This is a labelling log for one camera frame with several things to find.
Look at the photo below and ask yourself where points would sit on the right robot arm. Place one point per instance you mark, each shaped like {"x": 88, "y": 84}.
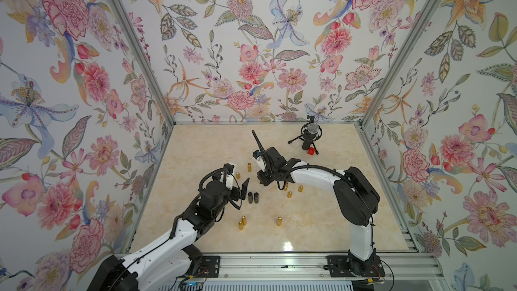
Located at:
{"x": 357, "y": 199}

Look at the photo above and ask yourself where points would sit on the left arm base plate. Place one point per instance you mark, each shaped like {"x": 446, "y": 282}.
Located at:
{"x": 206, "y": 266}

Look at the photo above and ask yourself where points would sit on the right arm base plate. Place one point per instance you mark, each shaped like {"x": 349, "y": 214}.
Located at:
{"x": 348, "y": 266}

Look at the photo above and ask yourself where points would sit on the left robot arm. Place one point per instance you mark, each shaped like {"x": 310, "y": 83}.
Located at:
{"x": 174, "y": 254}

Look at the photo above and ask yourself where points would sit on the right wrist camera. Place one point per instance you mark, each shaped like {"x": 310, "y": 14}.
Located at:
{"x": 257, "y": 155}

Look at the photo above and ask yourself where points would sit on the black microphone on tripod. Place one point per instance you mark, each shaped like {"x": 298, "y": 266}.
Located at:
{"x": 310, "y": 132}

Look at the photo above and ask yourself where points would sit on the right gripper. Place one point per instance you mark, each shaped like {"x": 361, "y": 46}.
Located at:
{"x": 260, "y": 175}

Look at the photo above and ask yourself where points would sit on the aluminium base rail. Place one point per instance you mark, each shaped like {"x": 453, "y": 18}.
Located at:
{"x": 304, "y": 271}

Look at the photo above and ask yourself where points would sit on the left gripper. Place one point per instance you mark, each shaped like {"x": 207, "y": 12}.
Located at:
{"x": 237, "y": 195}

